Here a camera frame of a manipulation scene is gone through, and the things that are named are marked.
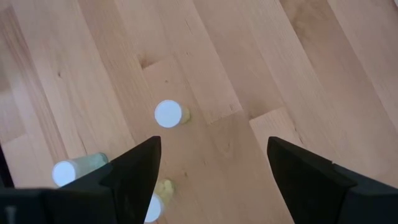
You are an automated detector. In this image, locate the small green-white vial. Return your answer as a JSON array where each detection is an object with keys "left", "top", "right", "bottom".
[
  {"left": 154, "top": 99, "right": 192, "bottom": 129},
  {"left": 144, "top": 178, "right": 175, "bottom": 224}
]

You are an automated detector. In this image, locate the small green pill bottle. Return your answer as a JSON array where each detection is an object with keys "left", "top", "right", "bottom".
[{"left": 51, "top": 152, "right": 109, "bottom": 188}]

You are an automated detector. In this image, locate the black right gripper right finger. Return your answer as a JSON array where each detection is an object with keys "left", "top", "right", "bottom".
[{"left": 266, "top": 136, "right": 398, "bottom": 224}]

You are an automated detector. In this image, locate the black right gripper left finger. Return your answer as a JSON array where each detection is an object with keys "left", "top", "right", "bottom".
[{"left": 43, "top": 135, "right": 162, "bottom": 224}]

